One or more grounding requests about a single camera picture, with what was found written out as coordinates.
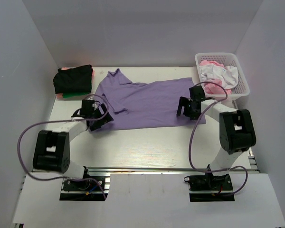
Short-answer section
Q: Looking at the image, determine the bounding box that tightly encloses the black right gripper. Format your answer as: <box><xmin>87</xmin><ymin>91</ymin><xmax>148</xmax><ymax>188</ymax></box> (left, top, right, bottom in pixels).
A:
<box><xmin>177</xmin><ymin>97</ymin><xmax>202</xmax><ymax>121</ymax></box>

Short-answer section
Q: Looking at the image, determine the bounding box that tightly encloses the purple t-shirt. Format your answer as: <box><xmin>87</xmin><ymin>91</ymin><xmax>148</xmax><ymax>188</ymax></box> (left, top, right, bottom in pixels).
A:
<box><xmin>95</xmin><ymin>69</ymin><xmax>195</xmax><ymax>131</ymax></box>

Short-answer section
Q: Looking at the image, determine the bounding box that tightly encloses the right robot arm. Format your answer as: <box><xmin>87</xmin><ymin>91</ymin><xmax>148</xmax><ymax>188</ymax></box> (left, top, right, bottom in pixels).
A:
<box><xmin>176</xmin><ymin>84</ymin><xmax>257</xmax><ymax>190</ymax></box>

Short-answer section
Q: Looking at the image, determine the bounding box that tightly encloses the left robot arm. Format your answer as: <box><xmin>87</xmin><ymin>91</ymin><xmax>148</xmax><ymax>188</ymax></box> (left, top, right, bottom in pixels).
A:
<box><xmin>33</xmin><ymin>99</ymin><xmax>114</xmax><ymax>190</ymax></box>

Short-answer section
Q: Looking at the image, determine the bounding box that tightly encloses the pink garment in basket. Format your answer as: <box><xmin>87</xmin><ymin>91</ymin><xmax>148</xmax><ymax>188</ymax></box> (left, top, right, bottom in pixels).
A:
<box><xmin>199</xmin><ymin>60</ymin><xmax>232</xmax><ymax>95</ymax></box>

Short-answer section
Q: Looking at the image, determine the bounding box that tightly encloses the green folded t-shirt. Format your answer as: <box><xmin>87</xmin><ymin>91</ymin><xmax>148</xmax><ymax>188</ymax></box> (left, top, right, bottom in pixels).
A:
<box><xmin>62</xmin><ymin>93</ymin><xmax>81</xmax><ymax>99</ymax></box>

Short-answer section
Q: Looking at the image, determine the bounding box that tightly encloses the black folded t-shirt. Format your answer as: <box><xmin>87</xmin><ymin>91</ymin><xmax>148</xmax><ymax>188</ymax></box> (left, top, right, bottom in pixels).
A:
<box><xmin>53</xmin><ymin>65</ymin><xmax>93</xmax><ymax>94</ymax></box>

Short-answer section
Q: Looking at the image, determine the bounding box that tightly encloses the white garment in basket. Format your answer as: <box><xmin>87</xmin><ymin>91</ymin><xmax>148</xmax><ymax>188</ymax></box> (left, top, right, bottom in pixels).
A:
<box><xmin>199</xmin><ymin>63</ymin><xmax>238</xmax><ymax>89</ymax></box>

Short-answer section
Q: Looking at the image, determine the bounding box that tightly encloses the pink plastic laundry basket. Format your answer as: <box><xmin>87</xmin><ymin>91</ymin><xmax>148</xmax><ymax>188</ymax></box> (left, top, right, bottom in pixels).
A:
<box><xmin>195</xmin><ymin>52</ymin><xmax>250</xmax><ymax>100</ymax></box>

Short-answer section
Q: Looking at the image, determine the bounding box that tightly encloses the aluminium table edge rail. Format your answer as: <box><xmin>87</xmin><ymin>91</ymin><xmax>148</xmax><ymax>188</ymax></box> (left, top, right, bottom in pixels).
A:
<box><xmin>33</xmin><ymin>166</ymin><xmax>259</xmax><ymax>173</ymax></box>

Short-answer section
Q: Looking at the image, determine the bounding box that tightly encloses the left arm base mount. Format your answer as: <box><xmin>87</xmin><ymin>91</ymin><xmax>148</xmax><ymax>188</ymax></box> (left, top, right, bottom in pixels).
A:
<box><xmin>59</xmin><ymin>172</ymin><xmax>110</xmax><ymax>201</ymax></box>

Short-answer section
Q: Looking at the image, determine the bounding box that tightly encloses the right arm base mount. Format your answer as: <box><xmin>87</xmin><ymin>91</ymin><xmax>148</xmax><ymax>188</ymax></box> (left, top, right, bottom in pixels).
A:
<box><xmin>184</xmin><ymin>173</ymin><xmax>235</xmax><ymax>202</ymax></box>

